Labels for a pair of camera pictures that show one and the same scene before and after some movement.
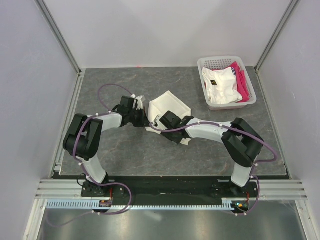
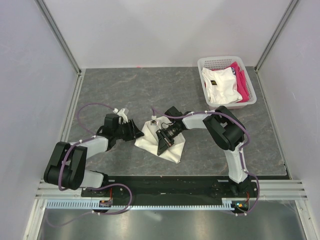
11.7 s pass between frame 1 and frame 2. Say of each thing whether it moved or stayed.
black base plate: stayed
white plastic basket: stayed
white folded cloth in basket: stayed
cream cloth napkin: moved
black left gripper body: moved
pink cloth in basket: stayed
